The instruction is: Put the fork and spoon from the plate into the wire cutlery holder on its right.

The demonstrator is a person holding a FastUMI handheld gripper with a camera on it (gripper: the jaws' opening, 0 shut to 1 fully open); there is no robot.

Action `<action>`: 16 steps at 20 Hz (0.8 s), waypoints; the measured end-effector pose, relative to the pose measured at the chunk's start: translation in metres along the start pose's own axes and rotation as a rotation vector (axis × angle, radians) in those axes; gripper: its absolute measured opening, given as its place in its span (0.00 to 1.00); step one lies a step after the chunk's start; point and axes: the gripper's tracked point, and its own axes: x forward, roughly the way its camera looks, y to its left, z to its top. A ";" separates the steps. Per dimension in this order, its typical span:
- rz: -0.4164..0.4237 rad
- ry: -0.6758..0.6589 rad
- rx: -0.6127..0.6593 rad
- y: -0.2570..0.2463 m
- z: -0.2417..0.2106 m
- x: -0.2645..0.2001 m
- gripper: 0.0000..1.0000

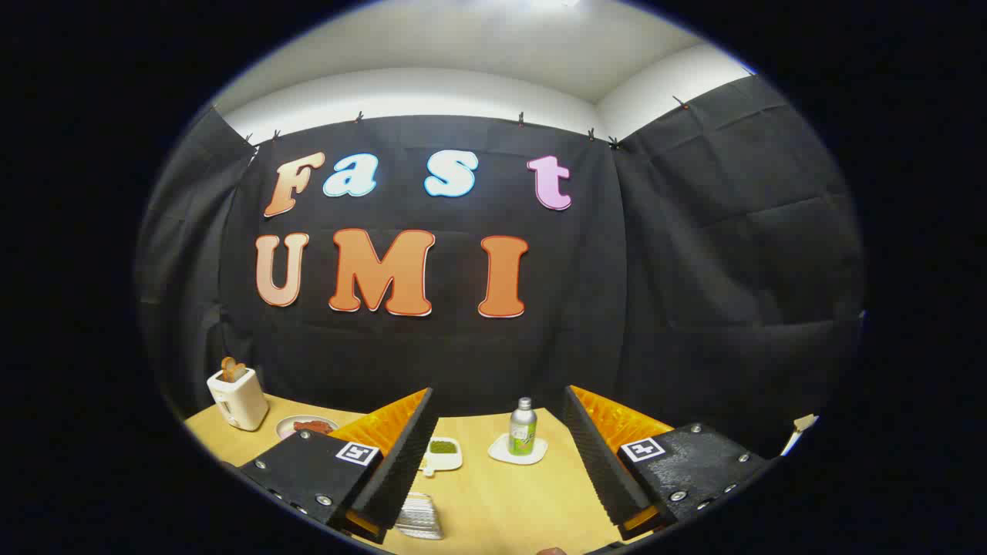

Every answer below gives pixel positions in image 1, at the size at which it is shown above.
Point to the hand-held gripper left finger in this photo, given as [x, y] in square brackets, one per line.
[401, 455]

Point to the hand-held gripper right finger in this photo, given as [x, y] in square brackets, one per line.
[594, 455]

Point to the green mung beans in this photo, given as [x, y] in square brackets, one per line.
[442, 446]

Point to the white divided dish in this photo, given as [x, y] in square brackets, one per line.
[446, 461]

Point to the metal drain basket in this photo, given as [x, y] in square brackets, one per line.
[420, 518]

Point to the silver bottle green label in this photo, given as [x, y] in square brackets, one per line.
[523, 432]

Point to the brown meat pieces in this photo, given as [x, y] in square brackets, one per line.
[312, 426]

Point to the white square coaster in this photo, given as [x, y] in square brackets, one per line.
[500, 451]

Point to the oval white plate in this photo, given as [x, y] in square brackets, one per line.
[287, 428]

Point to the black backdrop cloth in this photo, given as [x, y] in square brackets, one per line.
[463, 354]

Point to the white toaster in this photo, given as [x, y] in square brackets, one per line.
[240, 402]

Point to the toasted bread slice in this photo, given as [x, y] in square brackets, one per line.
[233, 370]

